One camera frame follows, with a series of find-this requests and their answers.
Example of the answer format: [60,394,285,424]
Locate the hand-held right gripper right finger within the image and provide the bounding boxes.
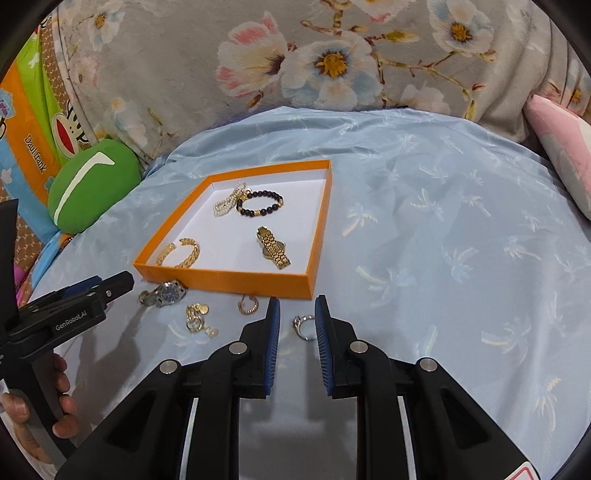
[314,294,543,480]

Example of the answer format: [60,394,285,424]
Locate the white pearl bracelet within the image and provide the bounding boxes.
[212,181,248,217]

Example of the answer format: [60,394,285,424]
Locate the black bead bracelet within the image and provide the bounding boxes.
[236,188,284,219]

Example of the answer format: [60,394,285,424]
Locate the cartoon printed cloth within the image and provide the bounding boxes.
[0,18,112,296]

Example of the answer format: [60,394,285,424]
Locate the orange cardboard box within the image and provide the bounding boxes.
[133,159,333,301]

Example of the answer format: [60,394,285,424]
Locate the grey floral blanket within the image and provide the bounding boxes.
[34,0,588,172]

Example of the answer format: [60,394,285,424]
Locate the silver ring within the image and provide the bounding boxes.
[292,315,317,341]

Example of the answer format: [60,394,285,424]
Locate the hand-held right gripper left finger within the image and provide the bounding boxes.
[54,296,281,480]

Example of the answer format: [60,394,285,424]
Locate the gold link watch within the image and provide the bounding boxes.
[257,225,293,270]

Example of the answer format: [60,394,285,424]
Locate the green plush cushion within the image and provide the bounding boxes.
[48,140,142,230]

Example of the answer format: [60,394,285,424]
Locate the silver wrist watch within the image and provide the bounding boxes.
[137,280,189,308]

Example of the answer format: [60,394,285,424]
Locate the gold braided bangle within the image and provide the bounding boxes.
[156,237,201,269]

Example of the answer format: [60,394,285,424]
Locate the person's left hand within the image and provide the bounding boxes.
[0,353,80,437]

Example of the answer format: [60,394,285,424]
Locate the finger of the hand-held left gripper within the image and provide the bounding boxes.
[28,275,103,306]
[90,271,136,308]

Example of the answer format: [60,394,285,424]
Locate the pink pillow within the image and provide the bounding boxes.
[526,93,591,220]

